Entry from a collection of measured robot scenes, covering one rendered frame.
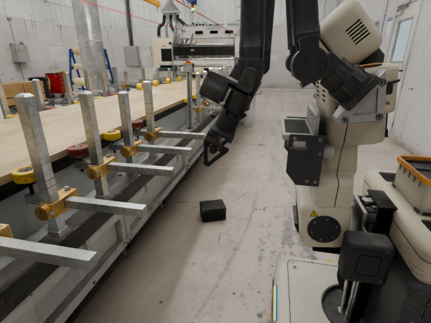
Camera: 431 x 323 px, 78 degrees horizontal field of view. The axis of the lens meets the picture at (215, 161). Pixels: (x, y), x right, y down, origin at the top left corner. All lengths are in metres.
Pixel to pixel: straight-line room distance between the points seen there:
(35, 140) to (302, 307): 1.16
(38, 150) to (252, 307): 1.27
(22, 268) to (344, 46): 1.06
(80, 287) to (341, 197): 1.31
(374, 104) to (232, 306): 1.27
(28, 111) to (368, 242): 1.03
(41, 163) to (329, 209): 0.89
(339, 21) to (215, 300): 1.42
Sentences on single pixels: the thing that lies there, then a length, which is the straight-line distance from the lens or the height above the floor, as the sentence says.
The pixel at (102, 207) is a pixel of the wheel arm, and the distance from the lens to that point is 0.93.
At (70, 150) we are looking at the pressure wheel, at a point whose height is 0.90.
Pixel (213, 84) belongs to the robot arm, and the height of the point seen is 1.19.
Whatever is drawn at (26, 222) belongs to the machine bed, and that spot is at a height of 0.68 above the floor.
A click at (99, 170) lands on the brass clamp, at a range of 1.14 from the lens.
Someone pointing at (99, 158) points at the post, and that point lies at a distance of 1.14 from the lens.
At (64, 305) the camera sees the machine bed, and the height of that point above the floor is 0.17.
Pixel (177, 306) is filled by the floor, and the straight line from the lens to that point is 1.65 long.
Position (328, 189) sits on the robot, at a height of 0.87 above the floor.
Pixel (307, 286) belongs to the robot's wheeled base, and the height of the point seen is 0.28.
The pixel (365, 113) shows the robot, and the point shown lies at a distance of 0.71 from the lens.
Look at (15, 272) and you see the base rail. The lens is 0.97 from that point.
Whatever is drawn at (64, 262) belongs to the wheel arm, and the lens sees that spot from 0.73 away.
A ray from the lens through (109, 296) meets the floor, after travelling 1.78.
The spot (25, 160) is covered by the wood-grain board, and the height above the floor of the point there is 0.90.
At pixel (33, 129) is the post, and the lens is 0.91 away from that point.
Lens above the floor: 1.25
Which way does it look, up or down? 21 degrees down
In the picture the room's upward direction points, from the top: straight up
